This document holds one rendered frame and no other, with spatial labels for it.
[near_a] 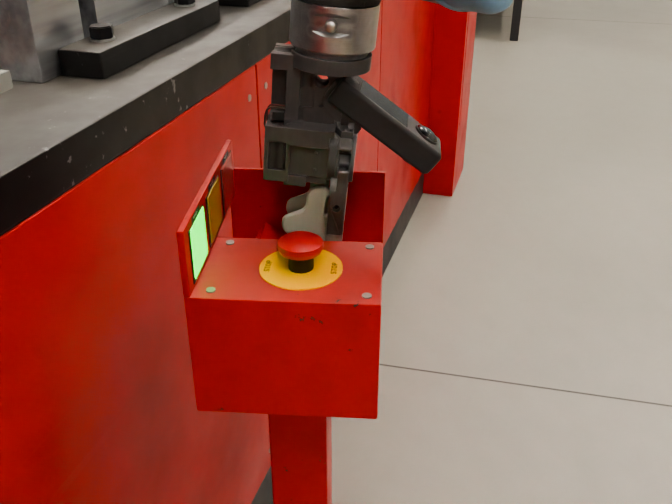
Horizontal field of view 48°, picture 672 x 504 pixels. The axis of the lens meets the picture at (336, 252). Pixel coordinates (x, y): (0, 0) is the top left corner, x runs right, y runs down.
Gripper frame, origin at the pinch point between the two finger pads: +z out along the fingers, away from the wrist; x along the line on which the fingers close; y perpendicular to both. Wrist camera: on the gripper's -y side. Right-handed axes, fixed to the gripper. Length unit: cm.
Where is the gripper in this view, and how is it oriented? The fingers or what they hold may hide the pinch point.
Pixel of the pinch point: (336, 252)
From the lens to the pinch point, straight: 75.0
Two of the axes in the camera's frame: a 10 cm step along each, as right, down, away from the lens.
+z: -0.9, 8.7, 4.9
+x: -0.7, 4.9, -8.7
